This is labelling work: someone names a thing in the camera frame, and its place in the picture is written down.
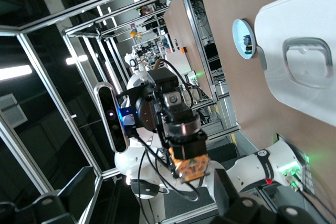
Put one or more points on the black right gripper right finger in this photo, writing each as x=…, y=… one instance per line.
x=228, y=200

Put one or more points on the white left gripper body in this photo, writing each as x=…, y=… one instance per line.
x=147, y=108

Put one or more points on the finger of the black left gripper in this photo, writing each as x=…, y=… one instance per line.
x=172, y=99

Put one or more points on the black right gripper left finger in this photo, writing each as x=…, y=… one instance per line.
x=73, y=197

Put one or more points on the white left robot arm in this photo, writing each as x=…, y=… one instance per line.
x=249, y=166

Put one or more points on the ceiling light strip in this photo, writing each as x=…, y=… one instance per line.
x=76, y=59
x=15, y=72

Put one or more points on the light blue round plate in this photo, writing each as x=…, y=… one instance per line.
x=240, y=37

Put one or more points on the white louvre vent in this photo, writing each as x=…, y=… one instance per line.
x=11, y=111

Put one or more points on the white lunch box grey latches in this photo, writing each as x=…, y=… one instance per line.
x=302, y=19

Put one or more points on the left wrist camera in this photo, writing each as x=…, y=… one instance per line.
x=111, y=119

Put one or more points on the aluminium frame enclosure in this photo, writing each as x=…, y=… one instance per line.
x=59, y=103

